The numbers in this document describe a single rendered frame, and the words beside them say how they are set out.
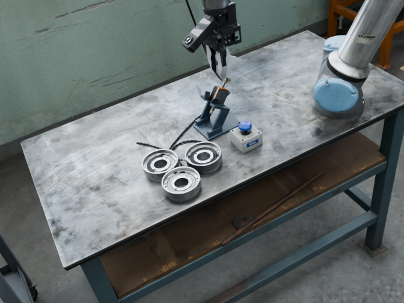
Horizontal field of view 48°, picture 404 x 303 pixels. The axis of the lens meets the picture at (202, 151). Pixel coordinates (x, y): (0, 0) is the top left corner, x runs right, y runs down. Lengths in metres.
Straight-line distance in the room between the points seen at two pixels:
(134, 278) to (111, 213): 0.25
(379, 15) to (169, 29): 1.96
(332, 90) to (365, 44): 0.14
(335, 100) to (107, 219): 0.69
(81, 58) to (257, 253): 1.54
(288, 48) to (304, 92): 0.31
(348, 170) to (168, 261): 0.70
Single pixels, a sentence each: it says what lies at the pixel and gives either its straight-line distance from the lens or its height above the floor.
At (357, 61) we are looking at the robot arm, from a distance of 1.23.
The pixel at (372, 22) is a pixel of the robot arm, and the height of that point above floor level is 1.17.
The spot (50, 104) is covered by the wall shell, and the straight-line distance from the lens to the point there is 2.91.
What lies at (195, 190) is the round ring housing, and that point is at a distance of 1.21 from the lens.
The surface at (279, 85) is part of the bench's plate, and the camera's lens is 1.63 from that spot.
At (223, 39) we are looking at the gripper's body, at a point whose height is 1.09.
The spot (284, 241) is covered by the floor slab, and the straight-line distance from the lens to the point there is 2.13.
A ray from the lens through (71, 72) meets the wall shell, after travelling 2.85.
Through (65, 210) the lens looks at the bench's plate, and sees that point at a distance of 1.32.
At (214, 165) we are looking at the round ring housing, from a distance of 1.27.
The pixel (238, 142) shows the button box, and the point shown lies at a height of 0.83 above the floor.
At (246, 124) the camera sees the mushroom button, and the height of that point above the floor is 0.87.
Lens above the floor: 1.68
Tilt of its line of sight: 40 degrees down
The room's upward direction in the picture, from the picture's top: 10 degrees counter-clockwise
